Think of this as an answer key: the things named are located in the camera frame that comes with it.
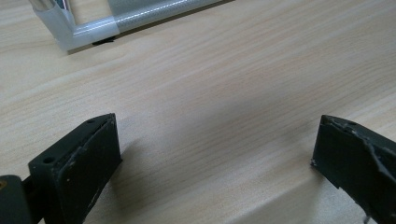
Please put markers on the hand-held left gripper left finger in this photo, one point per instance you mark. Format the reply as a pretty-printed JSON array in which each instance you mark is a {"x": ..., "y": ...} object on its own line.
[{"x": 73, "y": 169}]

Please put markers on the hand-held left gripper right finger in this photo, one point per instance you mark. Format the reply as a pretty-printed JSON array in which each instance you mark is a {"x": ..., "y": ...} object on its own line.
[{"x": 355, "y": 158}]

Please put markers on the clear plastic box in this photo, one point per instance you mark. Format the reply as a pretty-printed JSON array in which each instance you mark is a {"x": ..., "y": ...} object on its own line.
[{"x": 93, "y": 29}]

